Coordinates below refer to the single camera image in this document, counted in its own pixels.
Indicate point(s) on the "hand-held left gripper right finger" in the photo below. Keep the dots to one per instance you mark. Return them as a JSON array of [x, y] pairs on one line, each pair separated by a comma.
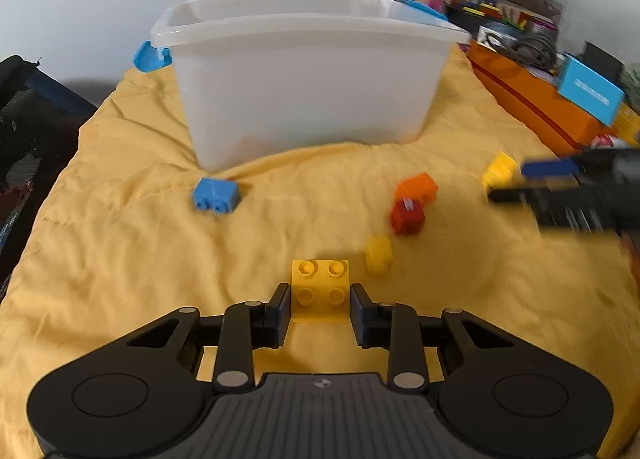
[[364, 316]]

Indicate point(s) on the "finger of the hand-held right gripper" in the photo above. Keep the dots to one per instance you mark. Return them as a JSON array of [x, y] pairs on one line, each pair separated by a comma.
[[550, 168], [520, 195]]

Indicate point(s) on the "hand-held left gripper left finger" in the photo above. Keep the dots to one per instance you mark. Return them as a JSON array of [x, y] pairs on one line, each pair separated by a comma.
[[277, 314]]

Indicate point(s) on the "yellow studded toy brick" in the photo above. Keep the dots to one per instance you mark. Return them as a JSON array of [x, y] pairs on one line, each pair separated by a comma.
[[320, 289]]

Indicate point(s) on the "white plastic storage bin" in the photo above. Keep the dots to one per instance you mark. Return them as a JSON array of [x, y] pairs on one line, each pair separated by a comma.
[[310, 84]]

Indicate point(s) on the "small yellow toy block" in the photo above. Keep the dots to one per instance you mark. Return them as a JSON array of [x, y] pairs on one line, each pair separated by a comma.
[[378, 253]]

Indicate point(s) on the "orange flat box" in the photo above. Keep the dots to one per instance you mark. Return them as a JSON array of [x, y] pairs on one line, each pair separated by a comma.
[[535, 99]]

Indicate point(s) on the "light blue cardboard box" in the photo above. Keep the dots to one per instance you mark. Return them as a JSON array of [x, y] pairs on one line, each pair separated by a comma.
[[590, 89]]

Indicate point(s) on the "orange toy brick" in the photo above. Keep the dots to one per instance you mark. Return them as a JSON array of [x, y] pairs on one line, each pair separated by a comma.
[[417, 186]]

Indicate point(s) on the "red toy brick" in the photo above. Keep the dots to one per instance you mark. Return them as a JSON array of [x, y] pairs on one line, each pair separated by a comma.
[[407, 219]]

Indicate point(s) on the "black flat box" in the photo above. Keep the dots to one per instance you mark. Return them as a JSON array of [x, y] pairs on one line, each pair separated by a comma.
[[602, 56]]

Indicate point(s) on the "medium blue toy brick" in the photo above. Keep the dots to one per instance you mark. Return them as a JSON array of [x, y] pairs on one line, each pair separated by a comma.
[[216, 194]]

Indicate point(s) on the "yellow quilted blanket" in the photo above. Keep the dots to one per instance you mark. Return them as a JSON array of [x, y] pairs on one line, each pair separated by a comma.
[[150, 264]]

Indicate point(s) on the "dark fabric bag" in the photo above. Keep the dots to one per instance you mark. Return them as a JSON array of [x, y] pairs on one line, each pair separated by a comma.
[[35, 114]]

